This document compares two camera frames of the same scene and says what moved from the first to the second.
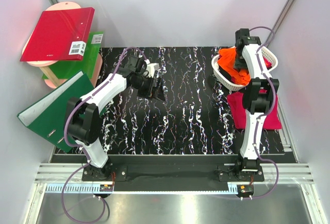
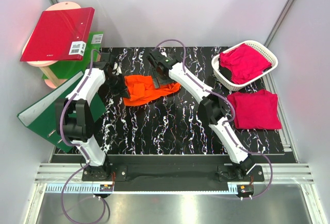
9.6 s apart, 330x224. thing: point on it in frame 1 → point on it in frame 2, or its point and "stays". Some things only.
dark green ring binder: (47, 117) stays
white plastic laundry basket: (267, 53) stays
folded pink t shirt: (237, 112) stays
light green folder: (62, 70) stays
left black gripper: (154, 92) → (122, 89)
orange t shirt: (227, 62) → (141, 87)
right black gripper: (238, 65) → (155, 75)
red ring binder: (59, 35) stays
